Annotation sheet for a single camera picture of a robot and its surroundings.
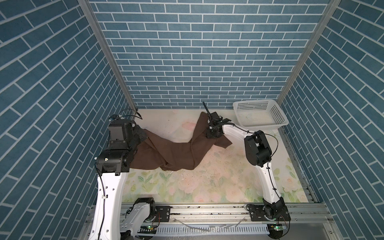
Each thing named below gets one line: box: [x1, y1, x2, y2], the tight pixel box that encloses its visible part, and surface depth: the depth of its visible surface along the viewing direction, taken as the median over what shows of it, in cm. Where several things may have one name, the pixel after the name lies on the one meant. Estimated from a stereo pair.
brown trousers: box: [130, 111, 233, 171], surface depth 91 cm
